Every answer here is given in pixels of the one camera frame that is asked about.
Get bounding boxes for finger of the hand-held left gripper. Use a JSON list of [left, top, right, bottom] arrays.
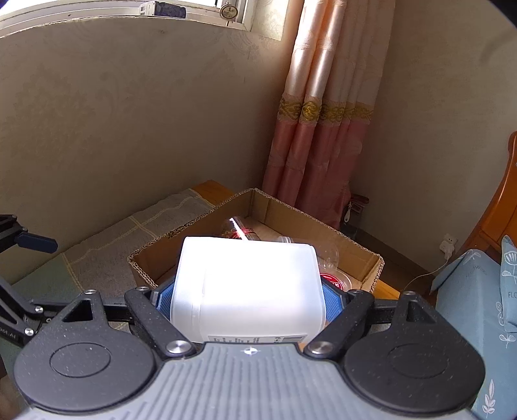
[[0, 215, 58, 254]]

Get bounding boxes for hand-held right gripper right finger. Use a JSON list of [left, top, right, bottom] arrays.
[[304, 280, 445, 357]]

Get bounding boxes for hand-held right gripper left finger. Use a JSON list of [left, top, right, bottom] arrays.
[[60, 280, 203, 358]]

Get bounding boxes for round clear container red label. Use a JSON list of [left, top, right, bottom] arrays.
[[317, 244, 366, 292]]

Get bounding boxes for white bottle with green label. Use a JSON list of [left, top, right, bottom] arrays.
[[170, 237, 327, 344]]

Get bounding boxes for cardboard box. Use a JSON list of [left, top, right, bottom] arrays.
[[127, 188, 385, 295]]

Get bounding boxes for clear bottle of gold capsules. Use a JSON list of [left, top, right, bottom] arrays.
[[220, 217, 259, 242]]

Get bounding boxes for checked grey green blanket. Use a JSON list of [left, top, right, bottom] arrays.
[[0, 188, 216, 364]]

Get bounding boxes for blue flower print bed sheet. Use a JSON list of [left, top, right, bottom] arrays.
[[430, 248, 517, 420]]

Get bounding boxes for blue flower print pillow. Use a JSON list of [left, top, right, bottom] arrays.
[[500, 236, 517, 332]]

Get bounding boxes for pink curtain with gold band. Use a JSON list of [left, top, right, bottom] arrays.
[[262, 0, 390, 231]]

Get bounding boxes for wooden bed headboard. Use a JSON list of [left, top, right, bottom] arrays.
[[460, 131, 517, 259]]

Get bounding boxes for small box with dark print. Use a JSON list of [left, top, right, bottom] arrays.
[[139, 1, 186, 19]]

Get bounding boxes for white charger cable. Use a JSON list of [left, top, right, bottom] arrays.
[[400, 250, 451, 291]]

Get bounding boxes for white wall charger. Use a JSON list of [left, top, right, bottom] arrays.
[[439, 233, 459, 259]]

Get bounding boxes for window frame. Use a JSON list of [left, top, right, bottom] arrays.
[[0, 0, 283, 39]]

